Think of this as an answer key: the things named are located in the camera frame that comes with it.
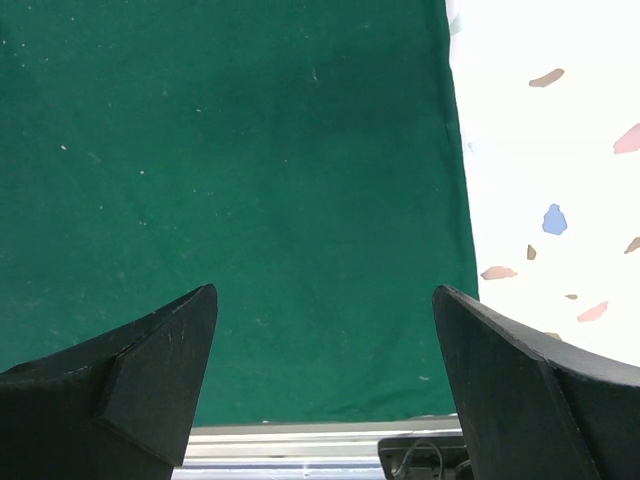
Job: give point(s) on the aluminium mounting rail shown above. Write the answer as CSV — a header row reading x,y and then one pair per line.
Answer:
x,y
427,447

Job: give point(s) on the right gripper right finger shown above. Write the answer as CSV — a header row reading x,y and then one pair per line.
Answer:
x,y
532,406

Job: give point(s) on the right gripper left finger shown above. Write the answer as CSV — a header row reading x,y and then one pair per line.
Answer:
x,y
117,406

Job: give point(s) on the green surgical cloth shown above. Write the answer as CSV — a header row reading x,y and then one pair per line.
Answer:
x,y
303,157

